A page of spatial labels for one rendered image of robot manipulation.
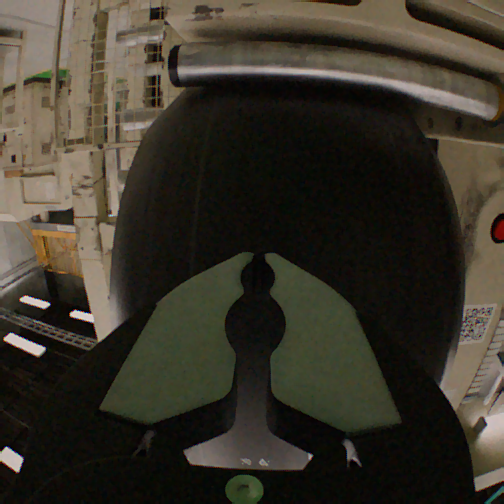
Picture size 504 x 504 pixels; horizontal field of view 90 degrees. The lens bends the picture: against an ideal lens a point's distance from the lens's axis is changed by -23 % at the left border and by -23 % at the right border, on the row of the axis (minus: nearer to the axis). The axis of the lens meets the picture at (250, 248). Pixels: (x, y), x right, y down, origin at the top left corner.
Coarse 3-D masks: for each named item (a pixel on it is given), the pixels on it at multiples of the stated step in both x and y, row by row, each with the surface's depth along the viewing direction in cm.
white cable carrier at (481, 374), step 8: (496, 328) 43; (496, 336) 44; (496, 344) 45; (488, 352) 45; (496, 352) 45; (488, 360) 46; (480, 368) 46; (488, 368) 47; (480, 376) 47; (472, 384) 48; (480, 384) 48; (472, 392) 49; (472, 400) 50
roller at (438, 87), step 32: (192, 64) 25; (224, 64) 25; (256, 64) 25; (288, 64) 25; (320, 64) 25; (352, 64) 24; (384, 64) 24; (416, 64) 24; (384, 96) 27; (416, 96) 26; (448, 96) 25; (480, 96) 24
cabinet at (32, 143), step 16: (32, 80) 310; (48, 80) 335; (32, 96) 316; (48, 96) 343; (32, 112) 324; (48, 112) 352; (32, 128) 332; (48, 128) 359; (0, 144) 351; (16, 144) 345; (32, 144) 340; (48, 144) 366; (0, 160) 361; (16, 160) 353; (32, 160) 347; (48, 160) 372
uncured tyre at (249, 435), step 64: (192, 128) 24; (256, 128) 24; (320, 128) 24; (384, 128) 24; (128, 192) 25; (192, 192) 21; (256, 192) 21; (320, 192) 21; (384, 192) 21; (448, 192) 24; (128, 256) 22; (192, 256) 20; (320, 256) 20; (384, 256) 20; (448, 256) 21; (256, 320) 20; (384, 320) 20; (448, 320) 20; (256, 384) 20; (192, 448) 22; (256, 448) 22
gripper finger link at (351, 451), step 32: (384, 352) 7; (416, 384) 6; (416, 416) 5; (448, 416) 5; (352, 448) 5; (384, 448) 5; (416, 448) 5; (448, 448) 5; (416, 480) 4; (448, 480) 4
